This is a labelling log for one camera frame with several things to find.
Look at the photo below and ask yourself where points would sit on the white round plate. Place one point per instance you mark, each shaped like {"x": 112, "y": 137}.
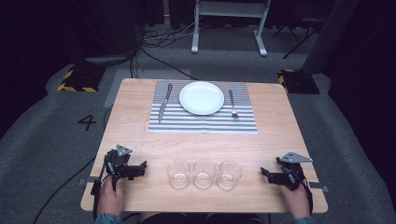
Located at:
{"x": 201, "y": 98}

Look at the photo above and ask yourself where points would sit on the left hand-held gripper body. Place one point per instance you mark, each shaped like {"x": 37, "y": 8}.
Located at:
{"x": 118, "y": 163}

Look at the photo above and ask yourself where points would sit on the silver fork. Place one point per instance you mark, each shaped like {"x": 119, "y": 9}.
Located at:
{"x": 233, "y": 104}

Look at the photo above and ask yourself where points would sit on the black folding stand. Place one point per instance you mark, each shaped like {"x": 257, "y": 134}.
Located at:
{"x": 300, "y": 31}

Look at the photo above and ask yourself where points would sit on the striped grey placemat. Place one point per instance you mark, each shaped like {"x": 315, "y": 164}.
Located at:
{"x": 202, "y": 124}

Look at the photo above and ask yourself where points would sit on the black yellow striped base plate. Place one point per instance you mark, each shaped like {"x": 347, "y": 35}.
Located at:
{"x": 299, "y": 82}
{"x": 81, "y": 79}

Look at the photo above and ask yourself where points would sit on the silver table knife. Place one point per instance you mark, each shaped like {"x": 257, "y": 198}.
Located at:
{"x": 164, "y": 104}

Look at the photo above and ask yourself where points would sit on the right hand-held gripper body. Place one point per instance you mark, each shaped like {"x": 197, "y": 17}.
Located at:
{"x": 294, "y": 174}

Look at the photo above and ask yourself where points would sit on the grey curtain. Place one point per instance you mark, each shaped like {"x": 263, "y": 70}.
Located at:
{"x": 330, "y": 34}

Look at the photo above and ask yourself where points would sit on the white desk frame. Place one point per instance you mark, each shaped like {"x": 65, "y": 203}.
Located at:
{"x": 230, "y": 9}

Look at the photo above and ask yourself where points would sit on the clear drinking glass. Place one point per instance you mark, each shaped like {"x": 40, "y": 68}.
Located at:
{"x": 204, "y": 174}
{"x": 229, "y": 175}
{"x": 178, "y": 175}

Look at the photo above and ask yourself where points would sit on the person's right hand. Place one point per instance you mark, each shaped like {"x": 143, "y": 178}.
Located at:
{"x": 297, "y": 202}

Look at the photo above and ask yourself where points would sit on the grey table edge bracket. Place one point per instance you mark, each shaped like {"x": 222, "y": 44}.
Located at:
{"x": 87, "y": 181}
{"x": 320, "y": 187}

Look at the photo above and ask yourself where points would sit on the person's left hand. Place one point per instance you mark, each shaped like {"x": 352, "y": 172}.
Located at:
{"x": 110, "y": 199}

